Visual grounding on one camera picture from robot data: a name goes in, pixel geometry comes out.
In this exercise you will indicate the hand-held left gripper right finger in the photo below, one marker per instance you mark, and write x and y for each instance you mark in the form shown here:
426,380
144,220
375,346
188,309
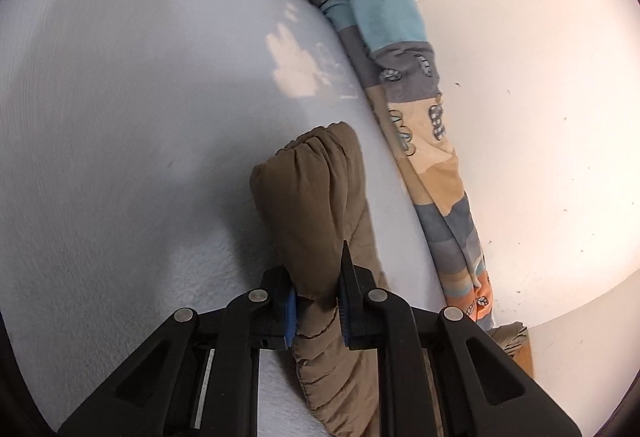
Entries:
344,323

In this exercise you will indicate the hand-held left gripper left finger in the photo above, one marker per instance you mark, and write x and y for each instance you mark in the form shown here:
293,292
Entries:
289,319

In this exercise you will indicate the brown quilted jacket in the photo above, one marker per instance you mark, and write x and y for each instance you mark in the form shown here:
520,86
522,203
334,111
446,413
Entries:
320,197

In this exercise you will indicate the light blue bed sheet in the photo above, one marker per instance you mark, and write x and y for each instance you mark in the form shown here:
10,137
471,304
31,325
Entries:
125,127

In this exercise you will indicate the patchwork striped quilt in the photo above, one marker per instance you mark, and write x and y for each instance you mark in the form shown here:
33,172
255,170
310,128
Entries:
390,17

